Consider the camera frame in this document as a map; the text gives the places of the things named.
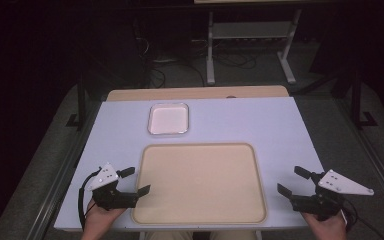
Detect white metal stand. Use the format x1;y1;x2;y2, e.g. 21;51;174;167
205;9;304;86

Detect person's right hand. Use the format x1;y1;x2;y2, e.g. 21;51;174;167
301;210;348;240

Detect large beige tray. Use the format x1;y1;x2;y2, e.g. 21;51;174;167
131;142;269;226

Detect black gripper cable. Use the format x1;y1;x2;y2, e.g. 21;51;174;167
77;168;102;232
340;199;384;240

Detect small white square dish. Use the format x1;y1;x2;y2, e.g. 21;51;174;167
147;102;191;136

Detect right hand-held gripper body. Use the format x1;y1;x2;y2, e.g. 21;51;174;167
291;169;375;222

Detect person's left hand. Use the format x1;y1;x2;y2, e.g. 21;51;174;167
82;199;127;233

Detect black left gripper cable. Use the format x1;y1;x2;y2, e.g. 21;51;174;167
77;168;102;232

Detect aluminium rail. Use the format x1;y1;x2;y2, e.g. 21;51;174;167
334;98;384;216
29;99;102;240

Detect wooden table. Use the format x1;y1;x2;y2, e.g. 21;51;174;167
106;85;290;102

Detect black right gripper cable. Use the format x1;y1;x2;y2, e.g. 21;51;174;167
340;199;384;240

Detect black floor cables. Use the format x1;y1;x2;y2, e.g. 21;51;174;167
213;51;258;70

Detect black metal stand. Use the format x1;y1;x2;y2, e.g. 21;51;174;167
65;75;89;132
350;65;379;131

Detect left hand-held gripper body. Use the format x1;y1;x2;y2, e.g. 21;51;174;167
85;162;138;211

